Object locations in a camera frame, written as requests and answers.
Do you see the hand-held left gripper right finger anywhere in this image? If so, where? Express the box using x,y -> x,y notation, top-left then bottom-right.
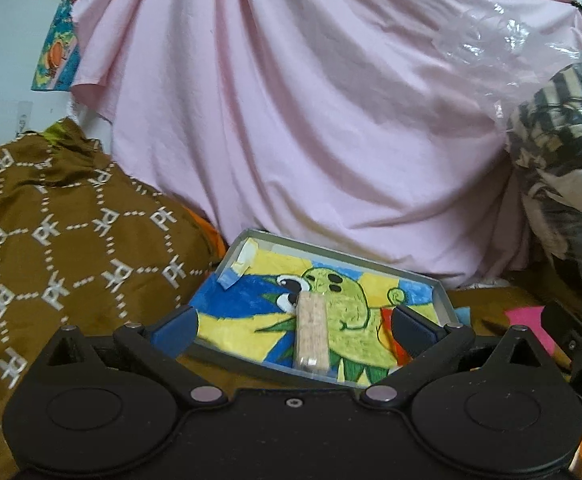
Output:
361,305 -> 558,407

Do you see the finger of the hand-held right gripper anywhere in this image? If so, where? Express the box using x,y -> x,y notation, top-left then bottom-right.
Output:
543,300 -> 582,358

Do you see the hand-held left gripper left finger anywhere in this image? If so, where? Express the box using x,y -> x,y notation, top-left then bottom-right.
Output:
36,305 -> 225,407

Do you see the clear-wrapped wafer bar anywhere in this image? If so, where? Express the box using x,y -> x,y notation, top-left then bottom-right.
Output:
291,291 -> 333,374

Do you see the grey shallow box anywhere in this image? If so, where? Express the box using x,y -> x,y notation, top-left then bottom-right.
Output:
191,228 -> 460,392

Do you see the colourful cartoon printed blanket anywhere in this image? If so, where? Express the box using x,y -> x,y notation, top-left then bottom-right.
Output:
446,260 -> 582,480

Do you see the cartoon drawing sheet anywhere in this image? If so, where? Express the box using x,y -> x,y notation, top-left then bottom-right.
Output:
197,240 -> 444,383

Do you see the white tape strip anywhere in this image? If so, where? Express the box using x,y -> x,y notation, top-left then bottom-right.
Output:
231,240 -> 257,274

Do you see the brown white-patterned cloth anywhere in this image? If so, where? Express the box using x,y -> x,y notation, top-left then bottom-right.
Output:
0,117 -> 228,480

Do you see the clear plastic bag of clothes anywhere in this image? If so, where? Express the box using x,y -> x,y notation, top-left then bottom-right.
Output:
431,0 -> 582,295

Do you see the pink cloth sheet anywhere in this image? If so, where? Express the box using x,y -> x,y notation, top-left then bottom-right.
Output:
68,0 -> 582,292

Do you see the colourful printed hanging cloth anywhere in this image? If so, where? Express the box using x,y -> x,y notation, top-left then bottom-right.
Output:
31,0 -> 103,94

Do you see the white wall socket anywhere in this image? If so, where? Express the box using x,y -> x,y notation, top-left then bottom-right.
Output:
14,102 -> 32,136

